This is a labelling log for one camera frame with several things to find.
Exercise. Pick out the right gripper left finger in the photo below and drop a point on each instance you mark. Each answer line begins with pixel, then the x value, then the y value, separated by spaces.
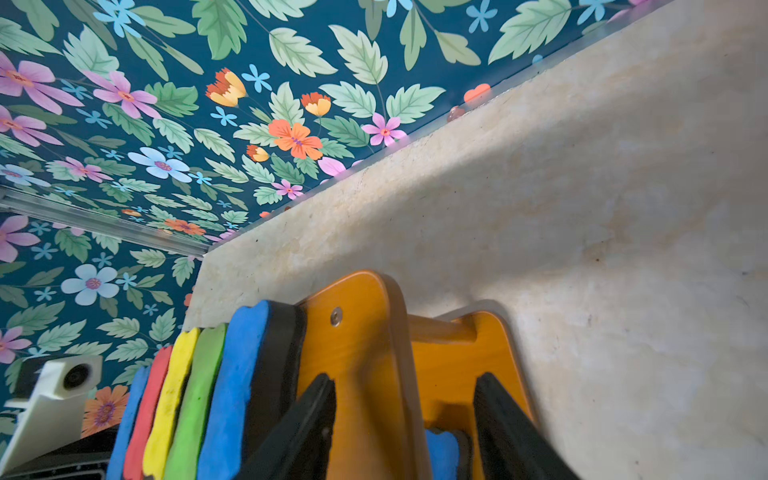
pixel 299 446

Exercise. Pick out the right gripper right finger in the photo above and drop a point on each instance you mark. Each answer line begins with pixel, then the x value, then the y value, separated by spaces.
pixel 510 445

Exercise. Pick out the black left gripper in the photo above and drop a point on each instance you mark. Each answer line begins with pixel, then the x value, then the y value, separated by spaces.
pixel 87 458

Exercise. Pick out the red eraser top shelf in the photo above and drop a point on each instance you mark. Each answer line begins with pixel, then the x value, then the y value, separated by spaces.
pixel 133 466

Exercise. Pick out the yellow eraser top shelf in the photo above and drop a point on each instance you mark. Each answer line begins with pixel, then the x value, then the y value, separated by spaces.
pixel 162 433

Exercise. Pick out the green eraser top shelf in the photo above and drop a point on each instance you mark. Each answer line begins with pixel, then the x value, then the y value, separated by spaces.
pixel 183 457

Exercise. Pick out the blue eraser bottom shelf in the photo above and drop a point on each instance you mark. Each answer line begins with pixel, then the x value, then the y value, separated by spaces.
pixel 450 454

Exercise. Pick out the orange wooden two-tier shelf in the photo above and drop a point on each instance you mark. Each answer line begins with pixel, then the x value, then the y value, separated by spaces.
pixel 397 374

